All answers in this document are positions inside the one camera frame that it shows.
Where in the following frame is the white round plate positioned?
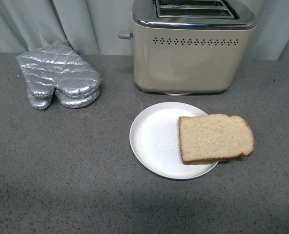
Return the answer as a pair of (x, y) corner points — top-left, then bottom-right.
(129, 102), (217, 179)

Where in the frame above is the silver quilted oven mitt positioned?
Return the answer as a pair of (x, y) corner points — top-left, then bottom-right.
(16, 43), (102, 98)
(27, 88), (100, 110)

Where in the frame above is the silver quilted oven mitt bottom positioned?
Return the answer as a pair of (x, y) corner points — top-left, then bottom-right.
(27, 88), (100, 110)

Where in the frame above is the brown bread slice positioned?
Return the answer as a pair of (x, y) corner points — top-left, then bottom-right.
(179, 114), (255, 165)

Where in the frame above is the beige two-slot toaster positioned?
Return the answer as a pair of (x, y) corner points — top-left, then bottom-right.
(118, 0), (257, 95)

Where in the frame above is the grey curtain backdrop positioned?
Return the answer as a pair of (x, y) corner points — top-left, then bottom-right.
(0, 0), (289, 61)

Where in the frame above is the silver quilted oven mitt top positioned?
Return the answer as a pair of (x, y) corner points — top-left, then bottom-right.
(16, 43), (102, 98)

